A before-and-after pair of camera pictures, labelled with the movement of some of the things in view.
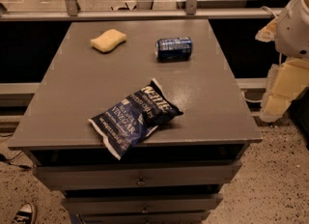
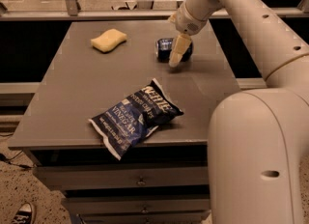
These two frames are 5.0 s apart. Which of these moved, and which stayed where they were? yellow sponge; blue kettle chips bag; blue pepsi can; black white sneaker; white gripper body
Moved: white gripper body
Stayed: black white sneaker; blue kettle chips bag; yellow sponge; blue pepsi can
